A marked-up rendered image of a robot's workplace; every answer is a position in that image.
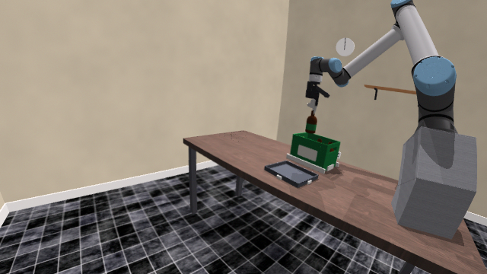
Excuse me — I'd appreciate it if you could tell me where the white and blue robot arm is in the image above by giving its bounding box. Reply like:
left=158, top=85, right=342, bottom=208
left=309, top=0, right=458, bottom=134

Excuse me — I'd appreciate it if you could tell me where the green bottle crate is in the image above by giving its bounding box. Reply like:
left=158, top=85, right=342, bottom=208
left=290, top=132, right=338, bottom=169

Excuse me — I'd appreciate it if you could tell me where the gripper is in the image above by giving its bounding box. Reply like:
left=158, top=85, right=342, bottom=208
left=305, top=81, right=320, bottom=114

